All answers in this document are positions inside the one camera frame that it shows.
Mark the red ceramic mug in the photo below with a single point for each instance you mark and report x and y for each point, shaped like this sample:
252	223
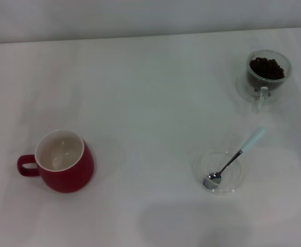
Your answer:
70	180

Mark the coffee beans pile in glass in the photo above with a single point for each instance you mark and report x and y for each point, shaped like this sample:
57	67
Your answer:
267	68

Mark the clear glass saucer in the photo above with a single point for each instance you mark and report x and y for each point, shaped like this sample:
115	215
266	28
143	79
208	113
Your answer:
243	90
233	180

